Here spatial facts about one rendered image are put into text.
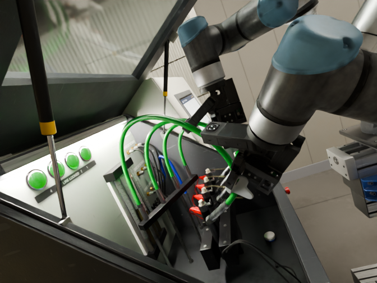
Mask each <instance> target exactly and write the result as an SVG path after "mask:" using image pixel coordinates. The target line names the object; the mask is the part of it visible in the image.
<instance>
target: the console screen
mask: <svg viewBox="0 0 377 283"><path fill-rule="evenodd" d="M174 96H175V98H176V99H177V100H178V102H179V104H180V105H181V106H182V108H183V109H184V110H185V112H186V113H187V115H188V116H189V118H191V117H192V115H193V114H194V113H195V112H196V111H197V110H198V109H199V107H200V106H201V105H200V104H199V102H198V101H197V100H196V98H195V97H194V95H193V94H192V92H191V91H190V90H186V91H184V92H181V93H178V94H175V95H174ZM201 122H205V123H209V122H211V120H210V118H209V117H208V115H207V114H206V115H205V116H204V117H203V119H202V120H201ZM197 128H199V129H200V130H203V129H204V127H201V126H197Z"/></svg>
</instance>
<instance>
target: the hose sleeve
mask: <svg viewBox="0 0 377 283"><path fill-rule="evenodd" d="M230 206H231V205H227V204H226V200H225V201H223V202H222V203H221V204H220V206H219V207H218V208H216V209H215V210H214V211H213V212H212V213H211V214H210V215H209V219H210V220H211V221H214V220H215V219H217V218H218V217H219V216H220V215H221V214H222V213H223V212H224V211H226V210H227V209H228V208H229V207H230Z"/></svg>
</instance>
